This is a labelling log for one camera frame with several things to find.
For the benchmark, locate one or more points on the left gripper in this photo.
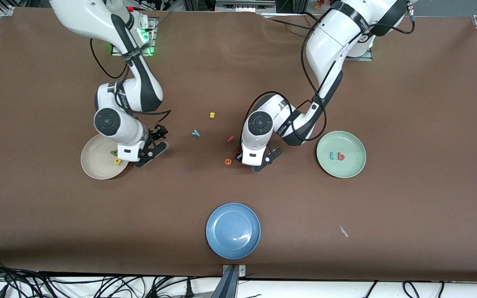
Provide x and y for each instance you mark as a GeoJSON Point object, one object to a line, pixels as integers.
{"type": "Point", "coordinates": [237, 154]}

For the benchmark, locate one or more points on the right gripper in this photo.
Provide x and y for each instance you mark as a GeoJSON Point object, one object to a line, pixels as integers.
{"type": "Point", "coordinates": [157, 133]}

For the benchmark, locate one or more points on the red foam letter b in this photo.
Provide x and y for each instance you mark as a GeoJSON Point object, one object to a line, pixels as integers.
{"type": "Point", "coordinates": [339, 155]}

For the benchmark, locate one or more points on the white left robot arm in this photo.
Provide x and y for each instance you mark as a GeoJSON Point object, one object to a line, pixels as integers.
{"type": "Point", "coordinates": [329, 41]}

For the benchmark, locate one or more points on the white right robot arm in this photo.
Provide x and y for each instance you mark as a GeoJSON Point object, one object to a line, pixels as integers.
{"type": "Point", "coordinates": [85, 16]}

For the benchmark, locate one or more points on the beige brown plate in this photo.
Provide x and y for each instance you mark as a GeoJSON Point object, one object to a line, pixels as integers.
{"type": "Point", "coordinates": [97, 163]}

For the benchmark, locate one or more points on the blue plate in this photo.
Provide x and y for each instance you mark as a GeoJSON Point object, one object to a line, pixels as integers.
{"type": "Point", "coordinates": [233, 231]}

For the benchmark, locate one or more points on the green plate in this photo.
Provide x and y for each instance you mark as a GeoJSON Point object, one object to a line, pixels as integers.
{"type": "Point", "coordinates": [346, 169]}

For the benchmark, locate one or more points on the white paper scrap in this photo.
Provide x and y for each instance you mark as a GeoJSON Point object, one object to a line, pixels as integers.
{"type": "Point", "coordinates": [343, 231]}

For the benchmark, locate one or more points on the brown table cover sheet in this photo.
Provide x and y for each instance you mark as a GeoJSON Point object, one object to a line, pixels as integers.
{"type": "Point", "coordinates": [56, 223]}

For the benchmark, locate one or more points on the black power plug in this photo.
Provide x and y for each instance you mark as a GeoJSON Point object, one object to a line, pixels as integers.
{"type": "Point", "coordinates": [189, 289]}

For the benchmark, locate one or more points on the silver metal box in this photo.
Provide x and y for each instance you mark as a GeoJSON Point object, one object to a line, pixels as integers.
{"type": "Point", "coordinates": [244, 5]}

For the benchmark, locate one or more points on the orange brown decor object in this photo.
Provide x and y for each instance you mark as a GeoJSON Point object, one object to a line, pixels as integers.
{"type": "Point", "coordinates": [323, 4]}

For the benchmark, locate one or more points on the silver metal bracket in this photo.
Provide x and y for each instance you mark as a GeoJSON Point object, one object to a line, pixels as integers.
{"type": "Point", "coordinates": [242, 270]}

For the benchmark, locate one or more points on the dark grey mount pole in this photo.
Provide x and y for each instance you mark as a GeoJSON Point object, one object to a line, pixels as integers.
{"type": "Point", "coordinates": [227, 285]}

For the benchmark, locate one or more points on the left arm silver base plate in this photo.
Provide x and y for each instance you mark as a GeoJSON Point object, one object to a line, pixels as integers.
{"type": "Point", "coordinates": [367, 59]}

